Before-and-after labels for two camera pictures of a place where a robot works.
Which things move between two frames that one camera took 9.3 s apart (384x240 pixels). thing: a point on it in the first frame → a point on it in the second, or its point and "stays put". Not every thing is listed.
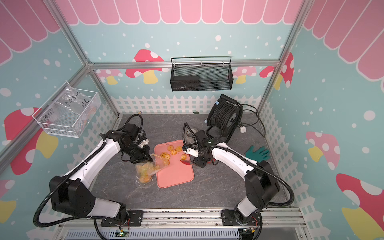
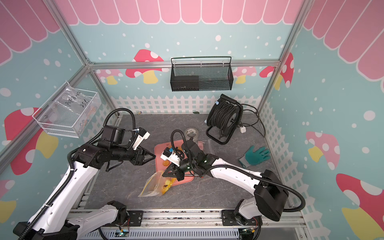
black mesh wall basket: (201, 73) stays put
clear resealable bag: (144, 171) → (157, 185)
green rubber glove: (262, 154) stays put
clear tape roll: (189, 135) stays put
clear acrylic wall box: (68, 111) stays put
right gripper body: (200, 160) → (186, 166)
